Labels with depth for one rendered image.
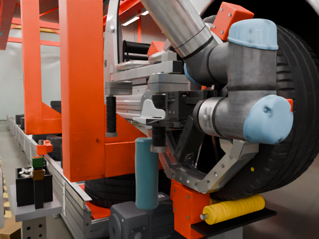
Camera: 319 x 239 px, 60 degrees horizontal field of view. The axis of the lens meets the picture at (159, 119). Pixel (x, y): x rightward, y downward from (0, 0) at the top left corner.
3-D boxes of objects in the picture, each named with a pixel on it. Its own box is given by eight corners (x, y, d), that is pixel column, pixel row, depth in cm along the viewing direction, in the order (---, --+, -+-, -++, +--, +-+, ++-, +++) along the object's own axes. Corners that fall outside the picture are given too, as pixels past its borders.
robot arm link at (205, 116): (241, 136, 53) (208, 139, 48) (224, 133, 57) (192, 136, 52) (242, 96, 52) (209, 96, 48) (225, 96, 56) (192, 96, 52)
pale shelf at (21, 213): (62, 213, 113) (61, 206, 113) (15, 222, 104) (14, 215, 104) (45, 185, 150) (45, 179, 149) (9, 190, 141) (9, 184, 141)
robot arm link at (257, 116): (298, 90, 43) (296, 145, 43) (243, 92, 52) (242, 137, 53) (264, 89, 39) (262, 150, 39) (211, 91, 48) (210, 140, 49)
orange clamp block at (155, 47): (175, 55, 113) (167, 41, 118) (159, 53, 109) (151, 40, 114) (169, 68, 118) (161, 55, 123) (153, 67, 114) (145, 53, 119)
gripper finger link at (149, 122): (151, 116, 66) (186, 117, 62) (151, 124, 66) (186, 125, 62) (143, 117, 61) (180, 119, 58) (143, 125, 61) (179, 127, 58)
